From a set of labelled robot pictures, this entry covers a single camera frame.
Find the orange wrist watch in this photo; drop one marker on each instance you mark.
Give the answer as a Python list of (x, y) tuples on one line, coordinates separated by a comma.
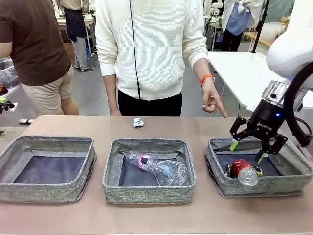
[(205, 78)]

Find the purple box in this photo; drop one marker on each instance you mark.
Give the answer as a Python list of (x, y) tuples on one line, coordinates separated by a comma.
[(219, 37)]

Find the person in blue shirt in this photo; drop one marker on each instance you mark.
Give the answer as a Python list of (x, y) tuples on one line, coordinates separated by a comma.
[(236, 19)]

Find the person in white sweater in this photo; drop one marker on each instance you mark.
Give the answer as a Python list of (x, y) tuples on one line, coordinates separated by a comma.
[(151, 36)]

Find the person's right hand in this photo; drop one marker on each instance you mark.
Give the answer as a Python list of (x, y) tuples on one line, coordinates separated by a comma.
[(115, 112)]

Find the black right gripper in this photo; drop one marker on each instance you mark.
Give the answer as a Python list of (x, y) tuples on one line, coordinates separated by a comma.
[(267, 122)]

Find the wooden table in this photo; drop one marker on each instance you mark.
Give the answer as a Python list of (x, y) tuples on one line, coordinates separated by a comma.
[(262, 41)]

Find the black clamp with white tip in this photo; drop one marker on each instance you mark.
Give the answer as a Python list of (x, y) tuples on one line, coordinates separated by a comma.
[(7, 106)]

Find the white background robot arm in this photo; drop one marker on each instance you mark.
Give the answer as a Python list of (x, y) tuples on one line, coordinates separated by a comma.
[(215, 7)]

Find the black trousers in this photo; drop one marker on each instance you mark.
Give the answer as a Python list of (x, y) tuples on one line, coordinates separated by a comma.
[(149, 106)]

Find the orange round object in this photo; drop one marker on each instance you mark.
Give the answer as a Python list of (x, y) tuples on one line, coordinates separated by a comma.
[(3, 89)]

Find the person's left forearm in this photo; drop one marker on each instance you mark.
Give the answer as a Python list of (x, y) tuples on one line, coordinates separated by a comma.
[(201, 68)]

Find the crushed blue black can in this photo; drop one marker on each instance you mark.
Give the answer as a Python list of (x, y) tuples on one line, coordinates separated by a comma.
[(259, 171)]

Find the person's left hand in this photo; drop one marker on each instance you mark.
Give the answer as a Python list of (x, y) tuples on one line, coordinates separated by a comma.
[(211, 98)]

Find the person's right forearm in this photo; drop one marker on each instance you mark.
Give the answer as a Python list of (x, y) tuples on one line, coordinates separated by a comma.
[(110, 93)]

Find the person in brown shirt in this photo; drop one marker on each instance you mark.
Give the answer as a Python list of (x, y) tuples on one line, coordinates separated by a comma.
[(34, 39)]

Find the grey fabric basket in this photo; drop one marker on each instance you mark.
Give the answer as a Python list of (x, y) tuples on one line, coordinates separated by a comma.
[(146, 193), (276, 186), (49, 191)]

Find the crumpled white paper ball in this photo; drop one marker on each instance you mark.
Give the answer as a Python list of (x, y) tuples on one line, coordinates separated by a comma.
[(138, 122)]

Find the black pole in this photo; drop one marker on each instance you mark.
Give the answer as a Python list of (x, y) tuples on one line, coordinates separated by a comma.
[(259, 27)]

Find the white table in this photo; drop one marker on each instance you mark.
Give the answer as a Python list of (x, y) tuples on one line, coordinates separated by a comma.
[(234, 66)]

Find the clear plastic bags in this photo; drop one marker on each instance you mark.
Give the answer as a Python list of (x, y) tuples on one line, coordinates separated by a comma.
[(8, 71)]

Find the clear plastic container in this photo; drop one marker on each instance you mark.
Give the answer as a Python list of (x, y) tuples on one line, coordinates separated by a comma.
[(176, 173)]

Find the crushed red can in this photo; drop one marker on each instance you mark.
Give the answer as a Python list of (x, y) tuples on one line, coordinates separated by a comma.
[(242, 169)]

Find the clear bottle with blue cap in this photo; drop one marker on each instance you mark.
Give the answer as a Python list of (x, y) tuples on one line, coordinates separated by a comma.
[(141, 160)]

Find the person with plaid shirt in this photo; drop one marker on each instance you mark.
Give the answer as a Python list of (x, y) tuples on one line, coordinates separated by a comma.
[(75, 24)]

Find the white marker pen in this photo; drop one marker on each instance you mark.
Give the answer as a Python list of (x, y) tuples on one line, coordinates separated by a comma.
[(27, 121)]

